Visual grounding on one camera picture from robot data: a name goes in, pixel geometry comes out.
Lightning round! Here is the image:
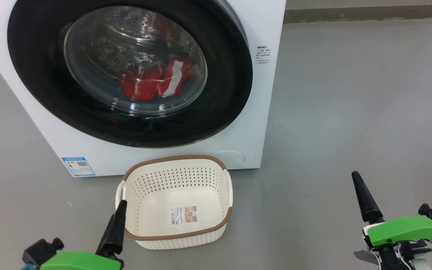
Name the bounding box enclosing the cream basket with brown rim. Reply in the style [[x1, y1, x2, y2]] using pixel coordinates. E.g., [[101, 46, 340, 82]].
[[115, 155, 234, 250]]

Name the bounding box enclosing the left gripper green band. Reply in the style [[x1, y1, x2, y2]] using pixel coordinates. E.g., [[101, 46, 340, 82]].
[[40, 200, 128, 270]]

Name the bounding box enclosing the blue energy label sticker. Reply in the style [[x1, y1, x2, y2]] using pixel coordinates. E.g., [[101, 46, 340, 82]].
[[61, 157, 96, 177]]

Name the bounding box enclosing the white front-load washing machine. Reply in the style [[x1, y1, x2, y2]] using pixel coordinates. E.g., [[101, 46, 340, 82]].
[[0, 0, 287, 177]]

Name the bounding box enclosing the printed instruction sticker label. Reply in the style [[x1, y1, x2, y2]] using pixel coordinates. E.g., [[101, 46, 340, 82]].
[[169, 205, 198, 226]]

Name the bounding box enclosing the black round glass washer door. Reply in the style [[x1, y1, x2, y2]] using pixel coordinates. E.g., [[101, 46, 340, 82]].
[[7, 0, 253, 148]]

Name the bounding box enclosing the steel perforated washer drum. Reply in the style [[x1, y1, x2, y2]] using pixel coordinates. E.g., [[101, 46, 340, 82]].
[[66, 6, 207, 115]]

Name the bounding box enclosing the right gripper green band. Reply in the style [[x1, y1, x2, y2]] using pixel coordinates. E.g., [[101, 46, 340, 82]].
[[352, 171, 432, 270]]

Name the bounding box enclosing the round white filter cover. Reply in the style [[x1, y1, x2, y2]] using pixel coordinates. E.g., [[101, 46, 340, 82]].
[[212, 151, 245, 164]]

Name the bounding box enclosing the red and white garment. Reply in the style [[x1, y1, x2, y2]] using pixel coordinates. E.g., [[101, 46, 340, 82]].
[[118, 57, 194, 101]]

